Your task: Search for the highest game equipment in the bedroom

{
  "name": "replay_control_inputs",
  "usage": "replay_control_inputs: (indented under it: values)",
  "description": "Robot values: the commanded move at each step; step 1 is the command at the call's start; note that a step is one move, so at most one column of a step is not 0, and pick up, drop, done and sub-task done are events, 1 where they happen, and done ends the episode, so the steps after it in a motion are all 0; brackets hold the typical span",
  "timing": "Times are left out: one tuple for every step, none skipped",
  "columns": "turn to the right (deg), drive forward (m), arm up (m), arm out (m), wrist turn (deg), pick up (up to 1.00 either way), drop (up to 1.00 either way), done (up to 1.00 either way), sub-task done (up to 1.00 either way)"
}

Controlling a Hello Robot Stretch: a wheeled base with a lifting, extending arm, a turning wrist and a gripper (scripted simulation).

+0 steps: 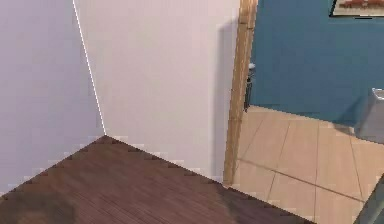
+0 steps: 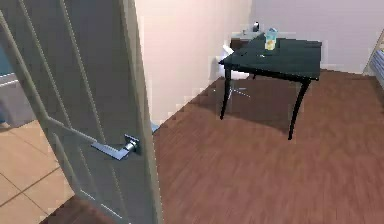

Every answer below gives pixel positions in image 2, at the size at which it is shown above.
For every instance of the black table with curved legs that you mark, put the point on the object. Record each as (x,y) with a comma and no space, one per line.
(283,60)

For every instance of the grey panelled room door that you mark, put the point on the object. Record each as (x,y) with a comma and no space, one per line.
(83,66)

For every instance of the pale blue yellow bottle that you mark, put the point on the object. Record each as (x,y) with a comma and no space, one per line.
(270,40)

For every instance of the white swivel chair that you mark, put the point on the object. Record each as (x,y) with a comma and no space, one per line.
(230,71)

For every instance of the dark brown side cabinet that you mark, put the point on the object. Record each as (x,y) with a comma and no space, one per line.
(240,39)

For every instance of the bed with blue cover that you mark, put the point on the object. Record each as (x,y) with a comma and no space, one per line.
(377,60)

